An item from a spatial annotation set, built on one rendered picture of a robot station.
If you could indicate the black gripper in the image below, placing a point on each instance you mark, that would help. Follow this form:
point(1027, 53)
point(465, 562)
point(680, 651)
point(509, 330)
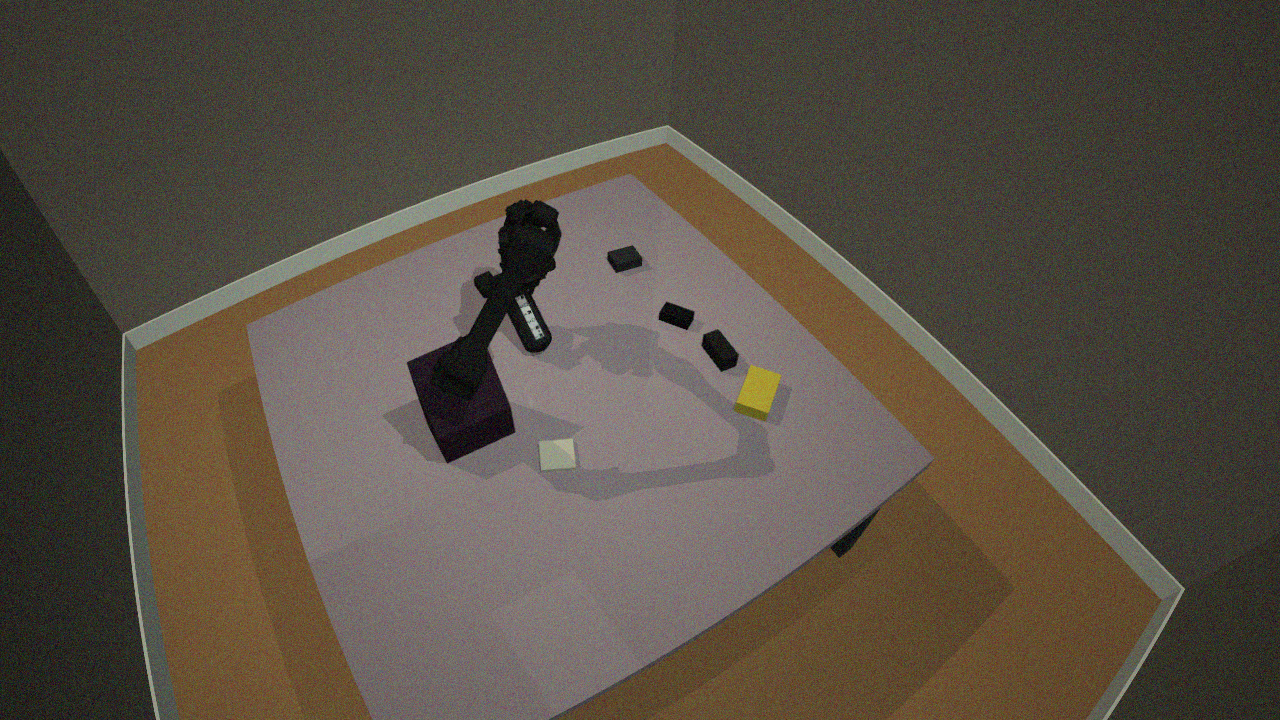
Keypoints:
point(486, 281)

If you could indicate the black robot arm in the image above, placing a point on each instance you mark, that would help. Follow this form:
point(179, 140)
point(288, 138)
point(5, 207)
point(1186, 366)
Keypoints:
point(527, 247)

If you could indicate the yellow rectangular block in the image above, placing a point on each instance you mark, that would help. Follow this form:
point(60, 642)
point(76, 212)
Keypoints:
point(757, 393)

